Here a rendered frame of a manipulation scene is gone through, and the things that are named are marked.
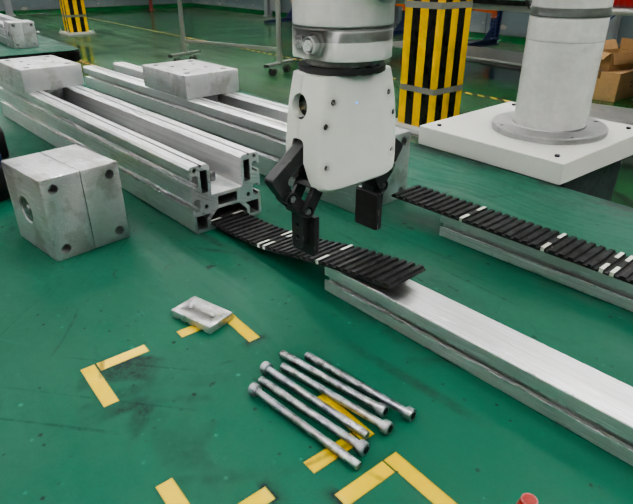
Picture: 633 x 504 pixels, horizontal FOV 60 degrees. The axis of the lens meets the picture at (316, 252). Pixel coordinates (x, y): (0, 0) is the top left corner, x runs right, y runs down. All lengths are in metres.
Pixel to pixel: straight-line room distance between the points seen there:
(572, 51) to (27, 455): 0.89
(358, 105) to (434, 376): 0.23
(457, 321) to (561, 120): 0.60
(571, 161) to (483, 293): 0.38
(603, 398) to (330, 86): 0.30
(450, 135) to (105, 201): 0.59
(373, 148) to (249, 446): 0.27
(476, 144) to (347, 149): 0.51
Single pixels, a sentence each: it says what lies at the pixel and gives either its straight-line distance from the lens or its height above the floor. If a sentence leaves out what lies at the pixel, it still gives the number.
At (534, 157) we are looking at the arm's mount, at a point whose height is 0.81.
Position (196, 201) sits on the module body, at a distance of 0.69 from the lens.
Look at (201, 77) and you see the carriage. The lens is 1.02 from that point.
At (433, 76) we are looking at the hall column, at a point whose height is 0.41.
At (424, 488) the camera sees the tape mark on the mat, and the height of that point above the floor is 0.78.
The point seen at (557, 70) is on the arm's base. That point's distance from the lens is 0.99.
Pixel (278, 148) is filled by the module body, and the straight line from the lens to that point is 0.83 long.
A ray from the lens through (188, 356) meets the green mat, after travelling 0.48.
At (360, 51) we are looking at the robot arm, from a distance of 0.46.
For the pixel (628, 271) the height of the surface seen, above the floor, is 0.81.
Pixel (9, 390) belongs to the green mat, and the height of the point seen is 0.78.
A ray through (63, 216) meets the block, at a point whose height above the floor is 0.83.
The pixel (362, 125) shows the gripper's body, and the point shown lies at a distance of 0.49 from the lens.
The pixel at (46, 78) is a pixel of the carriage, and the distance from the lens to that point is 1.18.
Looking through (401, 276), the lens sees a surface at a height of 0.83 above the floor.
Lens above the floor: 1.07
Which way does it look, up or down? 28 degrees down
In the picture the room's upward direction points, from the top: straight up
